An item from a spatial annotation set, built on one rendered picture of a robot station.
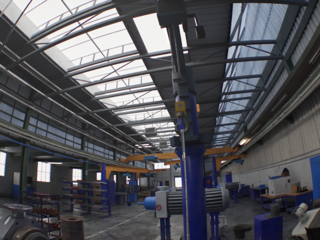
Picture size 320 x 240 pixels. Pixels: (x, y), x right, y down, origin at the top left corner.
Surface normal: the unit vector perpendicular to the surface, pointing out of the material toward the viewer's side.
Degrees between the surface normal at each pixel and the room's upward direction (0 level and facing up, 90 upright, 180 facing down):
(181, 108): 90
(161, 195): 90
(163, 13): 90
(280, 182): 90
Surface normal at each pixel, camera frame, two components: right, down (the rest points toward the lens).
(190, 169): -0.36, -0.31
